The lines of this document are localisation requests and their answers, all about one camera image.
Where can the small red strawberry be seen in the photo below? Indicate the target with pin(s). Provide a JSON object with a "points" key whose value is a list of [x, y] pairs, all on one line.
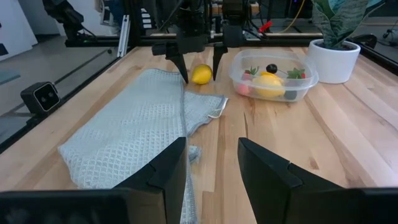
{"points": [[297, 74]]}

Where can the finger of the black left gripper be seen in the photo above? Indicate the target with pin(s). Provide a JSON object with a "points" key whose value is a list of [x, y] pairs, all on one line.
{"points": [[179, 63], [218, 59]]}

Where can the grey waffle-weave towel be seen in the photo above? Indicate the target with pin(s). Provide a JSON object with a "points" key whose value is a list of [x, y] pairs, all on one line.
{"points": [[130, 124]]}

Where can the silver aluminium bar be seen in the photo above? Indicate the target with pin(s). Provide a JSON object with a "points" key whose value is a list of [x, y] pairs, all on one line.
{"points": [[123, 34]]}

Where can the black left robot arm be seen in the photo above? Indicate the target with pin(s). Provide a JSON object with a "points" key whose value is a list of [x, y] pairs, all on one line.
{"points": [[192, 12]]}

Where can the blackberry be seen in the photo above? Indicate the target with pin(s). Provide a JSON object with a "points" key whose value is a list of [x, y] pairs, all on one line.
{"points": [[290, 95]]}

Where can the yellow lemon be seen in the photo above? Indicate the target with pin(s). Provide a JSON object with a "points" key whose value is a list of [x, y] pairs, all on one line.
{"points": [[202, 74], [269, 85]]}

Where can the dark purple plum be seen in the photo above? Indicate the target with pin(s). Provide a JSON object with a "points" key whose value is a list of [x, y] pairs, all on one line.
{"points": [[271, 68]]}

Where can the snake plant in white pot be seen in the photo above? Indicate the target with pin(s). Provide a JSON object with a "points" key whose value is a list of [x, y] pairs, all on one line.
{"points": [[334, 59]]}

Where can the clear plastic tupperware container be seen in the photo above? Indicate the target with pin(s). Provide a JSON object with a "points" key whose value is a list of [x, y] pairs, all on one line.
{"points": [[248, 59]]}

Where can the black table-level camera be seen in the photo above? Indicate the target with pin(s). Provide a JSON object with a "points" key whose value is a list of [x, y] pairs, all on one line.
{"points": [[40, 98]]}

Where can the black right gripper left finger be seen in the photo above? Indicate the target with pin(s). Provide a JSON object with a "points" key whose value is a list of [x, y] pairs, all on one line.
{"points": [[164, 189]]}

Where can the black equipment stand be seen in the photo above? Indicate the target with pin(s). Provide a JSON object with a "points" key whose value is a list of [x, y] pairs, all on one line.
{"points": [[65, 15]]}

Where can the red strawberry with long stem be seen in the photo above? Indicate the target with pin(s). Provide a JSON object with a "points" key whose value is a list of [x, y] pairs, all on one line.
{"points": [[248, 74]]}

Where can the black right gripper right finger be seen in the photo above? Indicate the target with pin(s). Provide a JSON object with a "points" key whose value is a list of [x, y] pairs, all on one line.
{"points": [[267, 189]]}

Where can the red clamp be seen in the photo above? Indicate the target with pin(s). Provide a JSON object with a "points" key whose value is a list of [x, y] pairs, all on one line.
{"points": [[265, 26]]}

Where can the pink round fruit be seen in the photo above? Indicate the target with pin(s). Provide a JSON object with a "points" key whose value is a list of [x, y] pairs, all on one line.
{"points": [[243, 89]]}

